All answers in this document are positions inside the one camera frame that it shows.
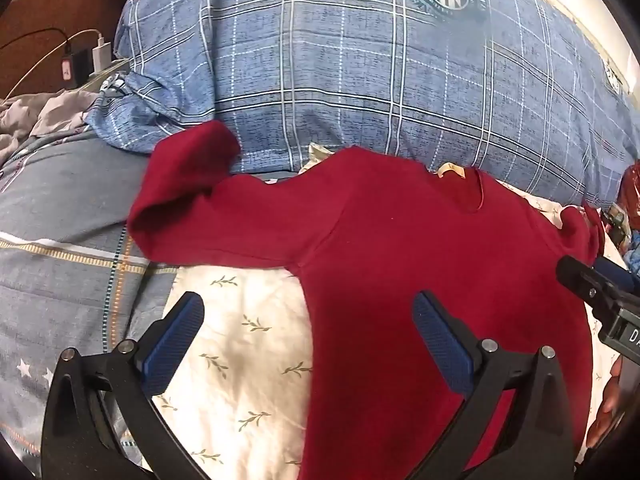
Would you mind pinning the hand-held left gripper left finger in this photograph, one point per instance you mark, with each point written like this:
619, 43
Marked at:
172, 340

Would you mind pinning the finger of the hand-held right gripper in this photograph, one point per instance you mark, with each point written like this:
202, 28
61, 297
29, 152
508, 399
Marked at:
617, 271
580, 277

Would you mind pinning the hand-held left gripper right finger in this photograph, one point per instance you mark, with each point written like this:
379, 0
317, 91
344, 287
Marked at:
442, 342

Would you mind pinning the red sweater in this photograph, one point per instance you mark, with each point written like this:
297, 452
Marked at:
400, 240

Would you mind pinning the person's right hand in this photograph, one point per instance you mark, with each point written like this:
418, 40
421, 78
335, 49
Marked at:
606, 400

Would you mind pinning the blue clothing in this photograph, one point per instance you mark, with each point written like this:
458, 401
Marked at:
633, 255

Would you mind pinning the white leaf-print cloth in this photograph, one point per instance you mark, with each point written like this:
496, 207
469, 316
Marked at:
240, 360

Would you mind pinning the red plastic bag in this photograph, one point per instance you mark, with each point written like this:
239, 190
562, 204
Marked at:
631, 185

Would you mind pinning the black charger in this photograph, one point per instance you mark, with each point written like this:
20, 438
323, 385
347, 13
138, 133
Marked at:
75, 67

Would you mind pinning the white charger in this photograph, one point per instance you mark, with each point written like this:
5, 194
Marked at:
101, 52

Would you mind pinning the blue plaid quilt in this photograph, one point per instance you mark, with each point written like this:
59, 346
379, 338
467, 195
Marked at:
325, 60

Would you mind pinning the brown wooden headboard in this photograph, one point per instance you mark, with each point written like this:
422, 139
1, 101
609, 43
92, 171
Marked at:
50, 0

